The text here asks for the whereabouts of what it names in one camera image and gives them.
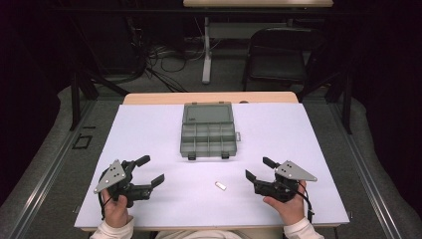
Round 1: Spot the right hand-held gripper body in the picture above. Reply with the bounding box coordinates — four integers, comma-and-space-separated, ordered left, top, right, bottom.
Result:
253, 160, 318, 203

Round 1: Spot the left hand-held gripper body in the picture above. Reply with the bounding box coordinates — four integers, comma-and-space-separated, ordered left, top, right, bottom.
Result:
94, 159, 154, 209

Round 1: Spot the grey plastic compartment box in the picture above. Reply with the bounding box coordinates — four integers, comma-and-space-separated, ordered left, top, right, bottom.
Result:
179, 102, 242, 161

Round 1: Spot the person's right hand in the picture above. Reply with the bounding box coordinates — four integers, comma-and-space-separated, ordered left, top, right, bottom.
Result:
263, 180, 308, 227

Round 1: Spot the person's left hand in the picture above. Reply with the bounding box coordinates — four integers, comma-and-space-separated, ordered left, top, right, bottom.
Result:
101, 188, 134, 229

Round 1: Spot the white table mat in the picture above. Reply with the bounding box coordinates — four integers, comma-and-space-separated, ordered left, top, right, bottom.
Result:
74, 103, 350, 229

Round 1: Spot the wooden table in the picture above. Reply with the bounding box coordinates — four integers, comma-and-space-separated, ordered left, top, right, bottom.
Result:
122, 92, 300, 106

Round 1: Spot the black folding chair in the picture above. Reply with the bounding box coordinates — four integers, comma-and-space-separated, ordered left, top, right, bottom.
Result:
242, 27, 325, 93

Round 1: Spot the wooden desk with white leg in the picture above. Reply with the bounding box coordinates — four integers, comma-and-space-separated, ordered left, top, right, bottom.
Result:
182, 0, 334, 85

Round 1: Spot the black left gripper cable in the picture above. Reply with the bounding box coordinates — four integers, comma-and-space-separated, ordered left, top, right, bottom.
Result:
98, 190, 113, 221

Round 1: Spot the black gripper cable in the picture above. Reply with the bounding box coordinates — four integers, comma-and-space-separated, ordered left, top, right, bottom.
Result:
98, 190, 113, 221
292, 180, 316, 224

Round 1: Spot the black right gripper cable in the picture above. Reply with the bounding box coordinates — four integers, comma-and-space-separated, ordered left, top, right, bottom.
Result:
292, 180, 316, 224

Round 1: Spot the grey metal floor rail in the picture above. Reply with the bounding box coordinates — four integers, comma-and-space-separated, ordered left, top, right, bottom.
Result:
327, 101, 404, 239
6, 99, 99, 239

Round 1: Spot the black metal frame stand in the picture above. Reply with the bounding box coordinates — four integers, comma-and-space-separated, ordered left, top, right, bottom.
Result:
296, 69, 353, 135
69, 71, 131, 131

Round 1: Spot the bundle of floor cables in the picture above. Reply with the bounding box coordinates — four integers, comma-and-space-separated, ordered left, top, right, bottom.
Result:
130, 36, 213, 94

